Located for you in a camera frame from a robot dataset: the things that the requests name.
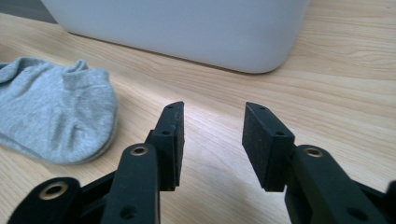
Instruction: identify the grey sock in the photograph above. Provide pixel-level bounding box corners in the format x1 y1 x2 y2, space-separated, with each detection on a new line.
0 56 120 165

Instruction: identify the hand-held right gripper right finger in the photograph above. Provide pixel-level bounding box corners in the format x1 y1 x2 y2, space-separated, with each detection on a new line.
241 102 296 192

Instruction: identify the white compartment storage box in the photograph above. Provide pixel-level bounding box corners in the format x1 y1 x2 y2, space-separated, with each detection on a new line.
40 0 312 75

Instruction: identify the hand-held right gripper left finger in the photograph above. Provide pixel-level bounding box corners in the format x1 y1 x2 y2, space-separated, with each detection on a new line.
145 101 186 191

